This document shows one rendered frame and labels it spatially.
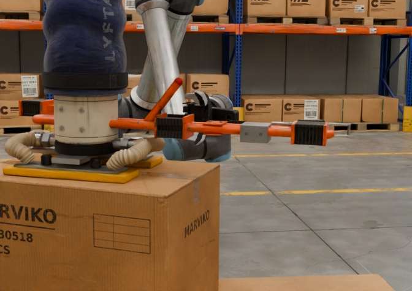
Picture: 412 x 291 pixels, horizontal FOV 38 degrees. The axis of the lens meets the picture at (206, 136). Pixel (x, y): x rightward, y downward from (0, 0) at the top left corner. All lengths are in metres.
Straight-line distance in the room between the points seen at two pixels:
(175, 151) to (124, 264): 0.54
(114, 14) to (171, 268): 0.65
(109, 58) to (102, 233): 0.44
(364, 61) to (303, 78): 1.13
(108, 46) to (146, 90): 0.85
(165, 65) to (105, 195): 0.67
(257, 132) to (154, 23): 0.69
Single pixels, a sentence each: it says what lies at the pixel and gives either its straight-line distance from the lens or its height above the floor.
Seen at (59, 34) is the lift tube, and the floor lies 1.31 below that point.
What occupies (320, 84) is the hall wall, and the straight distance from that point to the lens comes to 10.66.
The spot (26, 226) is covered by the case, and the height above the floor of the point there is 0.83.
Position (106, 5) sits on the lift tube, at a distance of 1.57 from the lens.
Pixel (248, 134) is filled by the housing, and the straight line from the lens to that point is 1.49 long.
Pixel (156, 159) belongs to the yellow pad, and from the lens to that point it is 1.70.
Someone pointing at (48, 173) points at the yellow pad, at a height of 0.96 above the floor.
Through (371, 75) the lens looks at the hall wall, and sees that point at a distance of 10.99.
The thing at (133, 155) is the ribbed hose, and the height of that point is 1.01.
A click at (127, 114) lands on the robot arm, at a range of 2.43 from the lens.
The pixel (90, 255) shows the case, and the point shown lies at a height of 0.78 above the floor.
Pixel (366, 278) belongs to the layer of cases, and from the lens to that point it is 2.06.
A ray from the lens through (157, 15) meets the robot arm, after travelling 2.04.
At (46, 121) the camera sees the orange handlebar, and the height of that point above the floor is 1.07.
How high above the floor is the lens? 1.28
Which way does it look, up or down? 9 degrees down
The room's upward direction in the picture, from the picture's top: 1 degrees clockwise
